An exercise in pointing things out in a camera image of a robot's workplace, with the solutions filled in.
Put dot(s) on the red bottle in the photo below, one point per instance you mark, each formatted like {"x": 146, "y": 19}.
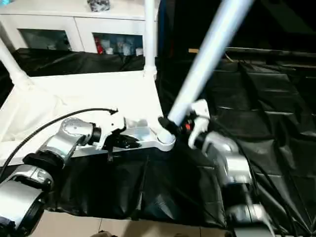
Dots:
{"x": 99, "y": 46}

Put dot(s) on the black table mat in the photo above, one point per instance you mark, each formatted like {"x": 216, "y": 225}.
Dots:
{"x": 172, "y": 182}

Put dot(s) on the dark long bar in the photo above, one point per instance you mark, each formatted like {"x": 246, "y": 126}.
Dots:
{"x": 271, "y": 51}

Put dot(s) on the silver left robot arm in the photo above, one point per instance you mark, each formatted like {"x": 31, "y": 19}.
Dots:
{"x": 71, "y": 133}

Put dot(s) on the white glass-door cabinet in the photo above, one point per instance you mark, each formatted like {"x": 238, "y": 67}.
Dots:
{"x": 74, "y": 22}

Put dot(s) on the dark bundle on cabinet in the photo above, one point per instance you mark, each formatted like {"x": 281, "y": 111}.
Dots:
{"x": 99, "y": 5}

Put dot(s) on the white plastic table leg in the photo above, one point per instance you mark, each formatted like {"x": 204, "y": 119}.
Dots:
{"x": 14, "y": 64}
{"x": 209, "y": 49}
{"x": 150, "y": 37}

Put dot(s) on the white plastic table top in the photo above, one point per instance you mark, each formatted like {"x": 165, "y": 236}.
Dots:
{"x": 74, "y": 98}

